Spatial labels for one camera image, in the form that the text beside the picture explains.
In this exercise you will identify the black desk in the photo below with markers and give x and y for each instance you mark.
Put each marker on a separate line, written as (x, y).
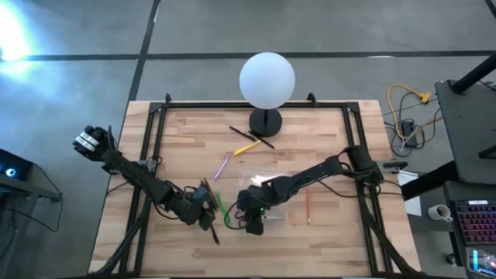
(451, 193)
(469, 131)

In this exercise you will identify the black metal table frame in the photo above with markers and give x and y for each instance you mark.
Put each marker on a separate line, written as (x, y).
(217, 104)

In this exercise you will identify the white globe lamp black stand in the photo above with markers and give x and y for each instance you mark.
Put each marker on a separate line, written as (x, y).
(266, 79)

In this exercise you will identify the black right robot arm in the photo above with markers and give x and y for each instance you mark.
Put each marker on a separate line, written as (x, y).
(310, 172)

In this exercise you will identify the orange pencil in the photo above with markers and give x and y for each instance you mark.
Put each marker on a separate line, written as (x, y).
(308, 205)

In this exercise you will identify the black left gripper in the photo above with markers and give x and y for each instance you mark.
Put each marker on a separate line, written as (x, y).
(195, 215)

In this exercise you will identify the yellow highlighter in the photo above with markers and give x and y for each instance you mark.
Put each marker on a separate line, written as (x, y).
(246, 148)

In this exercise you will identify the white paper sheet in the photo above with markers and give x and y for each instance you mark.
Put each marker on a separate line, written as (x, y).
(410, 190)

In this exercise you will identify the black pole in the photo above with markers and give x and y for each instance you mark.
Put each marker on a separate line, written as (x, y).
(474, 73)

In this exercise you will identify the black pen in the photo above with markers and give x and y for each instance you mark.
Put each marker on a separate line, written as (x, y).
(242, 133)
(265, 142)

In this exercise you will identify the glowing computer case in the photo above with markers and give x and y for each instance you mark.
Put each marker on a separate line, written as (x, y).
(482, 261)

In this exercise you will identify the purple pen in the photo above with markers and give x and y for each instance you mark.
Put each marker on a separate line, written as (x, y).
(222, 167)

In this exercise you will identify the black desk leg bar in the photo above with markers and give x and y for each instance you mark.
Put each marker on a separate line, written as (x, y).
(430, 180)

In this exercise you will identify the black power adapter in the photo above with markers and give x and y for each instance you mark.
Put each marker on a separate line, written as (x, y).
(407, 129)

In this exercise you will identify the white mug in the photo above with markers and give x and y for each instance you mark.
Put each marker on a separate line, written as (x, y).
(439, 212)

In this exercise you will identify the backlit keyboard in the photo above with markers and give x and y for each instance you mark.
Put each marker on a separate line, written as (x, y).
(478, 222)

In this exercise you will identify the black box with blue light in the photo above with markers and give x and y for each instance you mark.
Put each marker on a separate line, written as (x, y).
(15, 162)

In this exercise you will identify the green marker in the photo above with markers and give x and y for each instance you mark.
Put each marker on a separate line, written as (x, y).
(221, 205)

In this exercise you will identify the clear plastic supply box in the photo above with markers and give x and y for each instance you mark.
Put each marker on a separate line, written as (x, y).
(248, 174)

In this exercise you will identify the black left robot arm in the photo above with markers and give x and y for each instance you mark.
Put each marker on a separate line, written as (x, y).
(135, 174)

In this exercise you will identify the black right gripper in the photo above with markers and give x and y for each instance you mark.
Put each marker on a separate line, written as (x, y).
(253, 201)

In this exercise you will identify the small black device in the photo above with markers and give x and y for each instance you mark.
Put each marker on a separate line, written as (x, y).
(395, 165)

